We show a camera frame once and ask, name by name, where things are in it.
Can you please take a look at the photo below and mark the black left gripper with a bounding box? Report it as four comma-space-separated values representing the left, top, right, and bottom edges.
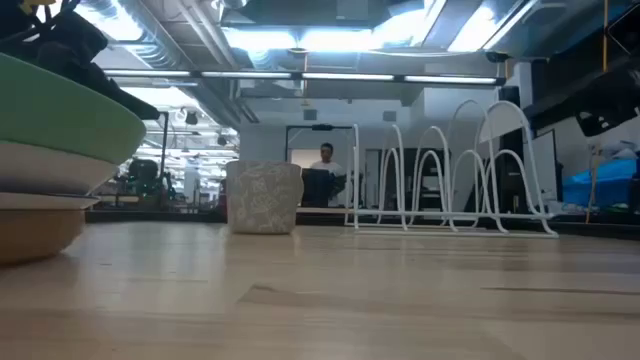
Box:
29, 10, 161, 120

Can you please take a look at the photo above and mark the green plate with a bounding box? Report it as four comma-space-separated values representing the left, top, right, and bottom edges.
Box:
0, 52, 147, 166

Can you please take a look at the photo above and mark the grey ceramic plate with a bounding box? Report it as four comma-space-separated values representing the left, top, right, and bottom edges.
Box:
0, 141, 119, 197

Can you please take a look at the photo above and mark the blue spiral patterned plate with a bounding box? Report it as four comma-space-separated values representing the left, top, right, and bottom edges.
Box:
0, 192, 101, 211

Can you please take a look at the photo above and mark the white wire dish rack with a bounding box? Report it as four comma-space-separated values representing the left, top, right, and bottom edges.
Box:
344, 99, 560, 239

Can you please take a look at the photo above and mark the white ceiling light tube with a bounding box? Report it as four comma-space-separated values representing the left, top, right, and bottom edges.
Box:
403, 75, 499, 84
301, 73, 396, 81
200, 71, 293, 79
103, 70, 192, 78

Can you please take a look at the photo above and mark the dark equipment with green lights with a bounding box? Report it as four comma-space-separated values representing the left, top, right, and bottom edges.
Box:
127, 158, 176, 209

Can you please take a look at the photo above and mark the grey floral patterned cup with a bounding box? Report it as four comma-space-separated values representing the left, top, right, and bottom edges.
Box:
225, 159, 305, 235

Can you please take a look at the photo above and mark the bright ceiling light panel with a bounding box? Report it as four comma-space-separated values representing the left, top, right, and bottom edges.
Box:
222, 27, 381, 54

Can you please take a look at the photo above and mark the person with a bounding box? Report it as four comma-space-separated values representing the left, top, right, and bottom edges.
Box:
309, 142, 347, 209

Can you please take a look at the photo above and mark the black computer monitor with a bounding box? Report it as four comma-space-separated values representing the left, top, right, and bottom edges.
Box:
301, 168, 332, 208

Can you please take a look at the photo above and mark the dark shelf furniture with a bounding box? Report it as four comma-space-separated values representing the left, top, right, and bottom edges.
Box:
364, 147, 454, 211

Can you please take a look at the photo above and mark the long ceiling light strip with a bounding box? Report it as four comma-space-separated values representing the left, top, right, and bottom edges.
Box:
447, 0, 539, 54

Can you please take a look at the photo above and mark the black pillar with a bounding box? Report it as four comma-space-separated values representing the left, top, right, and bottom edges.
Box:
497, 84, 524, 214

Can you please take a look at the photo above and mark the blue tarp cover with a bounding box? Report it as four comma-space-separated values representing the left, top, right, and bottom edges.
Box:
562, 158, 640, 209

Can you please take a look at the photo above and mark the white plastic bag pile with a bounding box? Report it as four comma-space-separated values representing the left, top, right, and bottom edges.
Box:
589, 139, 640, 162

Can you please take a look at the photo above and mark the black metal frame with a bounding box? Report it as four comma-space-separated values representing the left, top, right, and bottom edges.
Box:
144, 110, 170, 176
285, 123, 359, 166

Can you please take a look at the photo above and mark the black table frame rail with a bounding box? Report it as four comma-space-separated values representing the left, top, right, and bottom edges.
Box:
84, 208, 640, 241

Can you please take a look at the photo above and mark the white board black frame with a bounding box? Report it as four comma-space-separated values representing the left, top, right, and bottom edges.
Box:
530, 128, 560, 202

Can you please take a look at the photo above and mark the yellow hanging cable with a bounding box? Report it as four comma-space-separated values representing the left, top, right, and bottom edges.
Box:
585, 0, 610, 224

